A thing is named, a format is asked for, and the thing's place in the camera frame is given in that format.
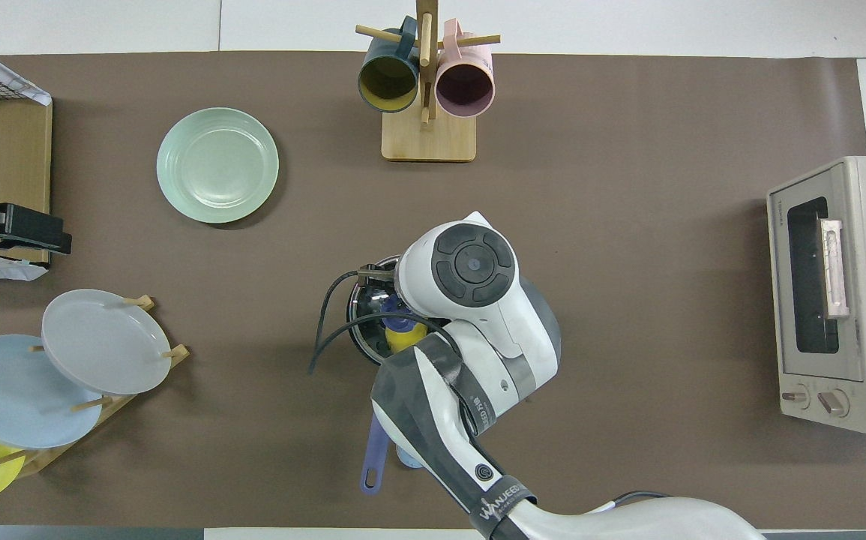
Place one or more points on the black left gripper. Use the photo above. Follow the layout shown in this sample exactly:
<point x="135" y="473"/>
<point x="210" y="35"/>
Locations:
<point x="28" y="226"/>

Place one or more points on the dark teal mug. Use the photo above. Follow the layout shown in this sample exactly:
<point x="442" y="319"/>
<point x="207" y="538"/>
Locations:
<point x="388" y="79"/>

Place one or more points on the glass lid with blue knob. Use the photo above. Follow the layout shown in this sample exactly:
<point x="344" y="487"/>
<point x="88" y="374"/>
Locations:
<point x="397" y="315"/>

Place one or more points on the grey plate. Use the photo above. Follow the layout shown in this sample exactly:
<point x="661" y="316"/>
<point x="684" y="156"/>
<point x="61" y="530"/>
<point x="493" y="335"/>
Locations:
<point x="103" y="345"/>

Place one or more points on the light blue plate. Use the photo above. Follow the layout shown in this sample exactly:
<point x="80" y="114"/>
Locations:
<point x="13" y="397"/>

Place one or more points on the wooden mug tree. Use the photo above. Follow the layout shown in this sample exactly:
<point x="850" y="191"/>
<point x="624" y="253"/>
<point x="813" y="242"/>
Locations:
<point x="429" y="142"/>

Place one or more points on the pink mug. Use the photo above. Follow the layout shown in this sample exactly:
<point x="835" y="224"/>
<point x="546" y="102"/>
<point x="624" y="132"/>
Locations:
<point x="465" y="86"/>

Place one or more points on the light green plate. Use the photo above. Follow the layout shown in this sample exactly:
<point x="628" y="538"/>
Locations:
<point x="217" y="165"/>

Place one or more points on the yellow potato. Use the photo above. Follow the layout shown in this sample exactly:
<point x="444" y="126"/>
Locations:
<point x="403" y="341"/>

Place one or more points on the brown table mat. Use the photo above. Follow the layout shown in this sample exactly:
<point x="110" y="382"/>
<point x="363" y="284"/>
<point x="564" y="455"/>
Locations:
<point x="665" y="375"/>

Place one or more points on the wooden plate rack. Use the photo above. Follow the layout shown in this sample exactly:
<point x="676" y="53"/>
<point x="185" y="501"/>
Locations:
<point x="35" y="457"/>

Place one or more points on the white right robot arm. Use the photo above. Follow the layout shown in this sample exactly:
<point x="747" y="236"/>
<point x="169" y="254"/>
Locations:
<point x="470" y="270"/>

